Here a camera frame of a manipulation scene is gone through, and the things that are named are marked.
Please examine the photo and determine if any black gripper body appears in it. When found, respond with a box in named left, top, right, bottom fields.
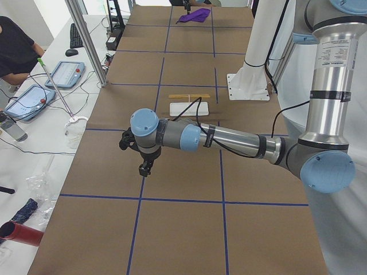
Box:
left=138, top=146, right=162, bottom=170

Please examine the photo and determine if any purple microfibre towel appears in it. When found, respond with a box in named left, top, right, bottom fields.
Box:
left=176, top=8, right=210, bottom=23

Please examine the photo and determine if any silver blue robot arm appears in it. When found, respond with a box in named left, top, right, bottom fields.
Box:
left=119, top=1, right=366, bottom=193

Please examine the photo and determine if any white towel rack with wooden bars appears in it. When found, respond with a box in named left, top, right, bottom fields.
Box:
left=169, top=94, right=210, bottom=117

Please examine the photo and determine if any crumpled clear plastic wrap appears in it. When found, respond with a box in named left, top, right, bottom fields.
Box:
left=26, top=155, right=58, bottom=231

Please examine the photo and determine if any blue teach pendant far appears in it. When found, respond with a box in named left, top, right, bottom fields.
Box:
left=51, top=61, right=85, bottom=89

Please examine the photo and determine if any blue teach pendant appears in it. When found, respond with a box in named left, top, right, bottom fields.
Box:
left=51, top=61, right=85, bottom=89
left=5, top=85, right=56, bottom=121

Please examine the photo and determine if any black power adapter box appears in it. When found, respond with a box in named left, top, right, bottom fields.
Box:
left=106, top=29, right=124, bottom=51

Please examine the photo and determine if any black computer mouse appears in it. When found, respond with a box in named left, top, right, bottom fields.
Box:
left=65, top=49, right=79, bottom=57

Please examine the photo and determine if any dark blue folded umbrella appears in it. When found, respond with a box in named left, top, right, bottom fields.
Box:
left=11, top=198, right=38, bottom=224

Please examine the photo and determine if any blue teach pendant near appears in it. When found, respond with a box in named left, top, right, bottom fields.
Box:
left=5, top=85, right=56, bottom=121

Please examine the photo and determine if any black keyboard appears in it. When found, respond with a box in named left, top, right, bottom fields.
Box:
left=69, top=23, right=83, bottom=49

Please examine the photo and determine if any clear water bottle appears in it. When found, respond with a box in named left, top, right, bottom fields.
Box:
left=0, top=111, right=28, bottom=142

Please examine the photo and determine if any red cylinder tube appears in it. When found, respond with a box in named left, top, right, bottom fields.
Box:
left=1, top=221, right=44, bottom=246

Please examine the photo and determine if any person in black shirt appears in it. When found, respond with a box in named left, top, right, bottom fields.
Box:
left=1, top=16, right=45, bottom=86

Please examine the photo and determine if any black wrist camera with cable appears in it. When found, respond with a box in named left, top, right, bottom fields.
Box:
left=119, top=128, right=139, bottom=151

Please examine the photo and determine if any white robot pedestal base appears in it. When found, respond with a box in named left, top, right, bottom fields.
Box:
left=227, top=0, right=287, bottom=101

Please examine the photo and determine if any grabber stick with green handle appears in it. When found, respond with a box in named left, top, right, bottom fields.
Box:
left=37, top=57, right=79, bottom=124

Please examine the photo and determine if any grey aluminium frame post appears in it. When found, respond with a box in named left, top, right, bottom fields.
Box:
left=65, top=0, right=107, bottom=87

